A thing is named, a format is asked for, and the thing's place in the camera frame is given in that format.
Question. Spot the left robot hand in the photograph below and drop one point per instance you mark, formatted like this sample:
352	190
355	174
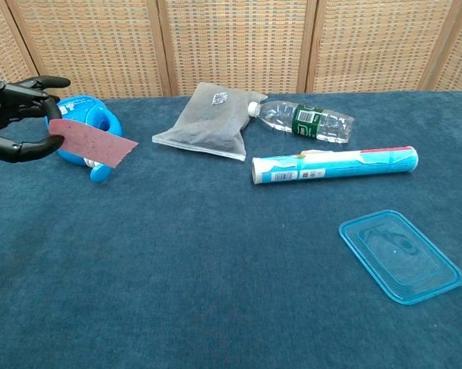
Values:
7	104

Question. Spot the red rectangular card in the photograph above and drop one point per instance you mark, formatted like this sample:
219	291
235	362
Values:
96	144

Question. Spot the blue detergent pump bottle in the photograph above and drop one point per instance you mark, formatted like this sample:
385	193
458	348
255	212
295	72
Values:
100	115

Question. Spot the frosted plastic pouch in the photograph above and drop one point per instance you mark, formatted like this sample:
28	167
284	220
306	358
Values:
211	127

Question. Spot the woven folding screen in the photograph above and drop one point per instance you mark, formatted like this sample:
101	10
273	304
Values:
234	42

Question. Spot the dark blue table mat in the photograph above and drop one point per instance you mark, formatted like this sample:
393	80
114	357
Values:
200	269

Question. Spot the clear plastic water bottle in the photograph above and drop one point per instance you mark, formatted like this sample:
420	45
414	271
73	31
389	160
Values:
307	121

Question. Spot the plastic wrap roll box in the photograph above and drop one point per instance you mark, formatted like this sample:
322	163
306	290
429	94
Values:
334	165

